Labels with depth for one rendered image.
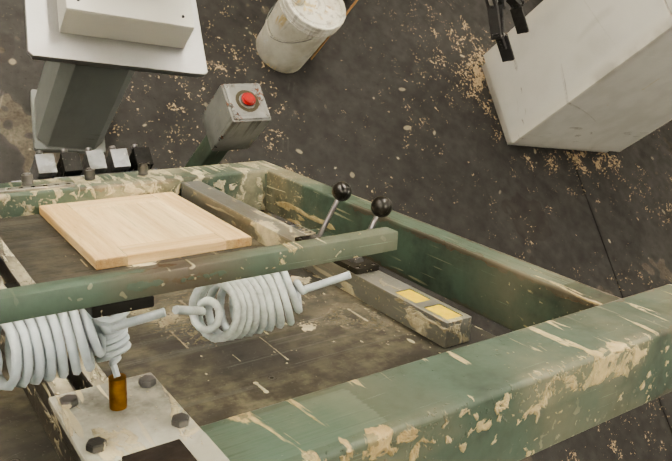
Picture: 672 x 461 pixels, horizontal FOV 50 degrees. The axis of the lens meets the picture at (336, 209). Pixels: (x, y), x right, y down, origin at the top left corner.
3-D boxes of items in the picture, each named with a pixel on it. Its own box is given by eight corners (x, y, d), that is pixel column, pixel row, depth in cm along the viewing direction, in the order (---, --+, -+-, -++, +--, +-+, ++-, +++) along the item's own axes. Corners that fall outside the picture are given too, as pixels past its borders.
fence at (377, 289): (199, 195, 183) (199, 180, 182) (469, 341, 109) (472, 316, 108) (181, 197, 180) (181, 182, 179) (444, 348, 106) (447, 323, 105)
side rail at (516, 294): (284, 207, 199) (285, 168, 196) (651, 379, 112) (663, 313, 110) (265, 210, 195) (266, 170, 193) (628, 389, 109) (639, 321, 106)
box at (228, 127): (236, 115, 216) (260, 81, 202) (247, 150, 212) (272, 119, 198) (199, 116, 209) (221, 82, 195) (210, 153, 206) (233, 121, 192)
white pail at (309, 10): (305, 29, 353) (353, -36, 316) (317, 82, 342) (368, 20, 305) (245, 20, 337) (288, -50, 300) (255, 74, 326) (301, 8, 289)
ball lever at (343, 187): (315, 247, 138) (347, 184, 139) (327, 252, 135) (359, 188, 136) (301, 239, 136) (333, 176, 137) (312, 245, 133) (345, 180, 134)
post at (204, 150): (157, 226, 272) (230, 124, 213) (161, 240, 270) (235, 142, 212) (142, 228, 268) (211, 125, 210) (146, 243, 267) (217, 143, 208)
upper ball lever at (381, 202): (353, 266, 129) (386, 198, 130) (365, 272, 126) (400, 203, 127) (338, 258, 127) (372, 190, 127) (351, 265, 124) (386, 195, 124)
